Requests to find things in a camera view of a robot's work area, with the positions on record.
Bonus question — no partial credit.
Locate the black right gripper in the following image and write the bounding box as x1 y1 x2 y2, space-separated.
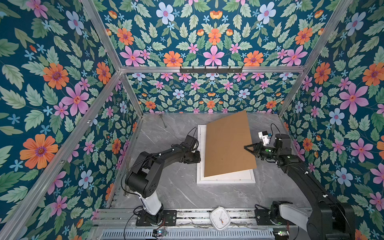
244 142 280 161

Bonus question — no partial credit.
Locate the white picture frame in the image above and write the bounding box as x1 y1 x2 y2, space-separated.
196 124 256 184

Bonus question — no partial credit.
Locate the brown backing board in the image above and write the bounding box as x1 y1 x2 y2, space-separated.
204 111 257 177

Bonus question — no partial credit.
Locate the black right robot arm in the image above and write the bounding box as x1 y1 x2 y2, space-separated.
244 134 356 240

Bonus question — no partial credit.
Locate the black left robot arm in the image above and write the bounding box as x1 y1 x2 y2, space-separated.
125 135 201 226

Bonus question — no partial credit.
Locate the white square clock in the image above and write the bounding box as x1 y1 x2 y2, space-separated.
210 207 231 231

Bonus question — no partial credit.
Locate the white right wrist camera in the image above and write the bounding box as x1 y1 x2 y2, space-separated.
258 131 272 146

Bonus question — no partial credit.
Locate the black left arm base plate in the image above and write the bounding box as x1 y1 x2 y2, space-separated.
136 210 178 227

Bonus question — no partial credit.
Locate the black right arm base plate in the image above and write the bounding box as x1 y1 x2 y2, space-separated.
254 209 282 226

